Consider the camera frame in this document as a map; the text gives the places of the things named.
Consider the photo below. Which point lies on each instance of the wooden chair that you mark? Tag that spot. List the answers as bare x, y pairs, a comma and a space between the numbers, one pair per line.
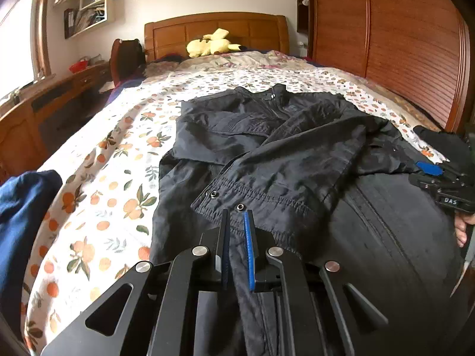
115, 63

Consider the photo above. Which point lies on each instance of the wooden slatted wardrobe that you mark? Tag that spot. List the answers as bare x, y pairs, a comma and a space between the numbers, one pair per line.
400, 44

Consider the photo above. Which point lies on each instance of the blue garment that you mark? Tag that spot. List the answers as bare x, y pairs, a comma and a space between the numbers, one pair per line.
22, 230

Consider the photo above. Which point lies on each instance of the black folded garment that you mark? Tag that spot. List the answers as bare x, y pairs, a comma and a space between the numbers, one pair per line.
438, 141

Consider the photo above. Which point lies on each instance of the white wall shelf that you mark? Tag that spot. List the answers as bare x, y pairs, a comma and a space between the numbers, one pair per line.
109, 11

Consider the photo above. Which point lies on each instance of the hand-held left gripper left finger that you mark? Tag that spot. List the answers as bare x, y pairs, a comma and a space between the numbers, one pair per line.
224, 252

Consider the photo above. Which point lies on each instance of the wooden bed headboard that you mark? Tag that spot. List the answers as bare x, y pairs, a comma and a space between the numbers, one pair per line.
259, 29

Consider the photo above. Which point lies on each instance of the wood framed window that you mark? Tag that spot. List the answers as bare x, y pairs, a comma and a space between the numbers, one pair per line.
18, 44

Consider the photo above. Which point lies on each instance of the dark blue bedding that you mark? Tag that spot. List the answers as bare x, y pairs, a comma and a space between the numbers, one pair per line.
130, 79

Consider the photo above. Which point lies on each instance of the wooden desk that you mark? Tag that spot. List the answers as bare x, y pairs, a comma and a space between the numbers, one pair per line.
48, 107

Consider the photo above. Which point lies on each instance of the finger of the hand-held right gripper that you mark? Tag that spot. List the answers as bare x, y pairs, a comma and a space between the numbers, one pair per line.
429, 168
426, 184

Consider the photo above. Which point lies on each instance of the red bowl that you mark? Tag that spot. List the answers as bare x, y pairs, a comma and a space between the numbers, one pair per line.
78, 68

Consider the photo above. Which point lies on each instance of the tan patterned blanket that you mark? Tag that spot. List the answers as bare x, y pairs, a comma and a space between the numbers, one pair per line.
404, 107

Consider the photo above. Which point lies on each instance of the black jacket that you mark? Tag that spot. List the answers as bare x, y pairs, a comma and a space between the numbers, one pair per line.
297, 148

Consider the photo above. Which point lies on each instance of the orange print bedsheet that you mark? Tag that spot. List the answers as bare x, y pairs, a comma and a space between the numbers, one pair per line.
111, 155

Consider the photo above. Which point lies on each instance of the person's right hand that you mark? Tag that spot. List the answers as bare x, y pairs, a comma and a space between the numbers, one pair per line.
464, 230

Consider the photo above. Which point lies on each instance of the floral quilt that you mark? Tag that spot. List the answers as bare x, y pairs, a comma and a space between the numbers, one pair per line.
241, 59

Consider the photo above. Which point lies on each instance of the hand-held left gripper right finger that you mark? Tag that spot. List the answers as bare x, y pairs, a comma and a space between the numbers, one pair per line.
250, 252

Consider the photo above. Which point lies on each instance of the yellow plush toy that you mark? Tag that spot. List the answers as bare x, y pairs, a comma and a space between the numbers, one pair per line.
211, 46

